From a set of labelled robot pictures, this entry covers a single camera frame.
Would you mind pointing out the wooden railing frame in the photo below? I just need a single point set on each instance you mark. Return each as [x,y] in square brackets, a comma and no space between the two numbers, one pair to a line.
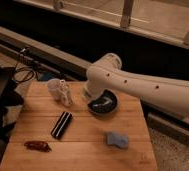
[163,20]

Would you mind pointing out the black white striped box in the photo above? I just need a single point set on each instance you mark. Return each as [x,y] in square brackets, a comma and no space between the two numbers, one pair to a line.
[61,125]

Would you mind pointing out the red chili pepper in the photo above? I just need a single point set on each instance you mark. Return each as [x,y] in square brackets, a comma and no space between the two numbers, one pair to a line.
[37,145]

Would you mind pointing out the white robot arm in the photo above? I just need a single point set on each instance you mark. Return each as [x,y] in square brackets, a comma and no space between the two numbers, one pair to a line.
[171,95]

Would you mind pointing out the blue sponge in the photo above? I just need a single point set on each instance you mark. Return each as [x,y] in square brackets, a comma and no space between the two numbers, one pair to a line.
[117,140]

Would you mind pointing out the white plastic cup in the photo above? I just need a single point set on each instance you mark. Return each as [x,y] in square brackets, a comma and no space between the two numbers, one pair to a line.
[53,87]

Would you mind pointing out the black round bowl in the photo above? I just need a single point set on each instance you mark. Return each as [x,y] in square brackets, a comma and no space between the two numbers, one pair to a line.
[105,104]

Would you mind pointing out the grey metal rail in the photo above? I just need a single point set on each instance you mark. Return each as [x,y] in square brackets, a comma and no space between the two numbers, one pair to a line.
[51,54]

